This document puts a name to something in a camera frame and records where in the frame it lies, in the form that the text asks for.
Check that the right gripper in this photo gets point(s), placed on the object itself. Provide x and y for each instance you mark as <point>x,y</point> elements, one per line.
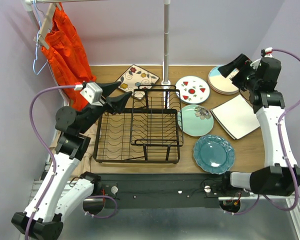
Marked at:
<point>242,62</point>

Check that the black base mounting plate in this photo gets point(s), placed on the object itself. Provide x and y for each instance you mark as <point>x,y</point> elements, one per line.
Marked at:
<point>167,190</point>

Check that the teal rimmed plate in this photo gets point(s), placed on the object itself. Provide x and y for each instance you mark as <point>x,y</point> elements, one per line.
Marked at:
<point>214,154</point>

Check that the grey square plate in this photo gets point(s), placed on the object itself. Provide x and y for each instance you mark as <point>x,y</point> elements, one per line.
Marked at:
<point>224,128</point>

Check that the blue wire hanger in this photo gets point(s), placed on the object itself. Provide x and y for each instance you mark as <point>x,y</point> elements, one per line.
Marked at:
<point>37,44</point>

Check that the orange shorts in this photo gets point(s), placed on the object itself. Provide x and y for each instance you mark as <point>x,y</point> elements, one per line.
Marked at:
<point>66,54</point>

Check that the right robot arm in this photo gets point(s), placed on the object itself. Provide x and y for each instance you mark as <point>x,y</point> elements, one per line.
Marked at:
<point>281,173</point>

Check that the watermelon round plate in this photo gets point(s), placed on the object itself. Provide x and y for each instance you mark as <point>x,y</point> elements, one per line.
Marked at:
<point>192,90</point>

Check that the blue and cream round plate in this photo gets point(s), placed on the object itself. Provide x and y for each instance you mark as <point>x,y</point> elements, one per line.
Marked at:
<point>222,92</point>

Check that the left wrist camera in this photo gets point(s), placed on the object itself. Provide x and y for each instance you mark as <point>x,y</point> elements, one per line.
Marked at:
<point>92,92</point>

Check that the black wire dish rack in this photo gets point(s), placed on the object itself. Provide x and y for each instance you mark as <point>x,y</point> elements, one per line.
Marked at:
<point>148,131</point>

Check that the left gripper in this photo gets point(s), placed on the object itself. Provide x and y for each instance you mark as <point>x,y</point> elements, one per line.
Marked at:
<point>111,104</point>

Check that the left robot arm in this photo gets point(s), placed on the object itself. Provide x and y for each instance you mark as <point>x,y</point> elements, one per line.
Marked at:
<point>62,170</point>

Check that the mint green flower plate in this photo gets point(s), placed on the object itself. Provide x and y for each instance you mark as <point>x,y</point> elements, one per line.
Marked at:
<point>195,120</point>

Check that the white clothes rack frame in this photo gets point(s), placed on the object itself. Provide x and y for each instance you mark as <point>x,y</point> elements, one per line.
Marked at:
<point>165,83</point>

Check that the large white square plate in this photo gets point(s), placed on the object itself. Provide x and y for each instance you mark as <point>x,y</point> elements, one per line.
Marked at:
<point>237,116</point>

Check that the beige cloth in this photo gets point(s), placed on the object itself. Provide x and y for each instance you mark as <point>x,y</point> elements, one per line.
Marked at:
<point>85,163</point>

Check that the wooden clip hanger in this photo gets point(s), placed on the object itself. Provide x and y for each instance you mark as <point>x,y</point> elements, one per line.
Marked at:
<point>47,22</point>

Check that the flower square plate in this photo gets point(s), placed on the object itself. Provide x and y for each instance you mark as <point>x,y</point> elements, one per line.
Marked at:
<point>136,78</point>

